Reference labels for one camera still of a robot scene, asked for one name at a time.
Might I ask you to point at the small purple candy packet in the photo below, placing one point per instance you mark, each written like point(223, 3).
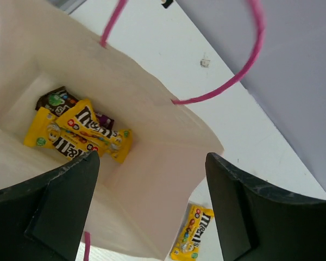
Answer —
point(59, 101)

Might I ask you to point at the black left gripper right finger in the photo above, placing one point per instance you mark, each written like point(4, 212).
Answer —
point(257, 220)

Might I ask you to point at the blue label back left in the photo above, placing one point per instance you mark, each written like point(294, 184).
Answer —
point(166, 3)

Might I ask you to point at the yellow M&M packet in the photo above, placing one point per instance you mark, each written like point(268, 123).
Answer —
point(45, 133)
point(188, 241)
point(116, 143)

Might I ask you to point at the beige and pink paper bag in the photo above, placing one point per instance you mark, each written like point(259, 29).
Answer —
point(153, 53)

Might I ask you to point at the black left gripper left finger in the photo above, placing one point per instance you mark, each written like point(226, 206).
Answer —
point(43, 218)

